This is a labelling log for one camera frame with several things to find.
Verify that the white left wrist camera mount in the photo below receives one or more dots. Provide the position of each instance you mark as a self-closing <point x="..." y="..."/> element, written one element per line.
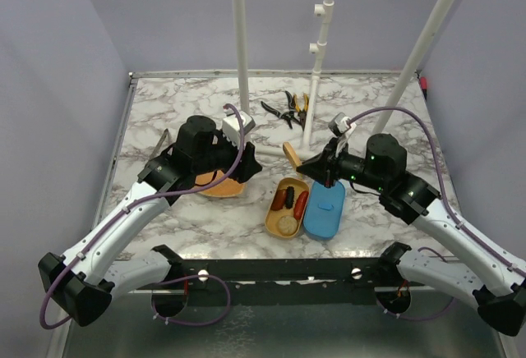
<point x="232" y="129"/>

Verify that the red sausage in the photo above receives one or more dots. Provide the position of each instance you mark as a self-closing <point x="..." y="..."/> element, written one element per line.
<point x="300" y="204"/>

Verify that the metal food tongs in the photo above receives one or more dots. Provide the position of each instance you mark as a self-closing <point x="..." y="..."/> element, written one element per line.
<point x="162" y="143"/>

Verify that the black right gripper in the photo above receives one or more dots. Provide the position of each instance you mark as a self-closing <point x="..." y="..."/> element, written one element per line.
<point x="324" y="167"/>

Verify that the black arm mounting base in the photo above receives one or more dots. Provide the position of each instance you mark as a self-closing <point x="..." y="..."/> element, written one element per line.
<point x="284" y="282"/>

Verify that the beige lunch box lid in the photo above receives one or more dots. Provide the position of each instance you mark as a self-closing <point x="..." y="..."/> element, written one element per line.
<point x="292" y="157"/>

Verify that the beige lunch box base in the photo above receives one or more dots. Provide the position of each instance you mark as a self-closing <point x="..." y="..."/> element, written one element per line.
<point x="272" y="217"/>

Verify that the yellow handled pliers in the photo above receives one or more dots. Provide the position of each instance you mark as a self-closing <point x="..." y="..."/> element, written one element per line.
<point x="302" y="110"/>

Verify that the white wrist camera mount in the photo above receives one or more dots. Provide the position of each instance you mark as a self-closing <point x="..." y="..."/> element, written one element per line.
<point x="232" y="129"/>
<point x="342" y="127"/>

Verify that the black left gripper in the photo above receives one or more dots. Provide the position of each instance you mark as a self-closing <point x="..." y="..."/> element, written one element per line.
<point x="247" y="166"/>

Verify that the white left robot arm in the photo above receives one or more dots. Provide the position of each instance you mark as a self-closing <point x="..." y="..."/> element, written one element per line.
<point x="85" y="278"/>

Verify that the brown sausage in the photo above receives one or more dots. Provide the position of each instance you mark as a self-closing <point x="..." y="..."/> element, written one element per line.
<point x="279" y="200"/>

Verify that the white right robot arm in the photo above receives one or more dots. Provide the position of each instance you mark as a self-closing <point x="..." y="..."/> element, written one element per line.
<point x="487" y="277"/>

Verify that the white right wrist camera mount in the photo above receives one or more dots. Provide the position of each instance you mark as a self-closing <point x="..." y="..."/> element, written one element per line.
<point x="342" y="127"/>

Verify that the blue lunch box base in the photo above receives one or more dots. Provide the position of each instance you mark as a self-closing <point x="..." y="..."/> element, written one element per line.
<point x="320" y="234"/>

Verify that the white steamed bun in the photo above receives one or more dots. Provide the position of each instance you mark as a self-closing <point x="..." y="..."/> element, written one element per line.
<point x="287" y="225"/>

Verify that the woven bamboo basket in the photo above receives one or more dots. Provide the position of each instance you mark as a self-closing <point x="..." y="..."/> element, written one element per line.
<point x="226" y="189"/>

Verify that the blue lunch box lid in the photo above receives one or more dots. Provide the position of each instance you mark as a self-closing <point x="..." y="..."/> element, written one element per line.
<point x="324" y="206"/>

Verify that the red clamp at table corner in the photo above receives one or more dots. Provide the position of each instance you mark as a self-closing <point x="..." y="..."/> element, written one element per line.
<point x="423" y="85"/>

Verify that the black sea cucumber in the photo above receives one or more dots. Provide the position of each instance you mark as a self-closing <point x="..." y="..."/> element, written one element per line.
<point x="289" y="197"/>

